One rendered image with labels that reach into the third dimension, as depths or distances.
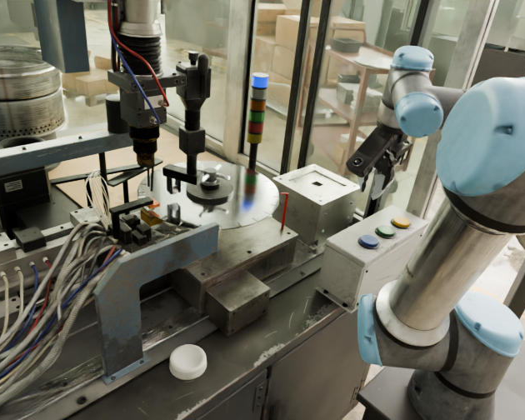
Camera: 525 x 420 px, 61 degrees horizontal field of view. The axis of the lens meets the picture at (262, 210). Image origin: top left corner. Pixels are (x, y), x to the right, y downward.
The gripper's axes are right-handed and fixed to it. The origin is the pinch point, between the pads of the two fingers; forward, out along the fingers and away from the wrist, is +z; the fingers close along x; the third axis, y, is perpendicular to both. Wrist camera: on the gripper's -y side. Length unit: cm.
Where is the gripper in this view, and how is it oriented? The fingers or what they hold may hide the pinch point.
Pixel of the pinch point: (367, 192)
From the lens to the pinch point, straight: 110.9
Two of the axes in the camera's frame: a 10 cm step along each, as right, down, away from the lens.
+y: 7.6, -4.3, 4.9
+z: -0.5, 7.1, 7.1
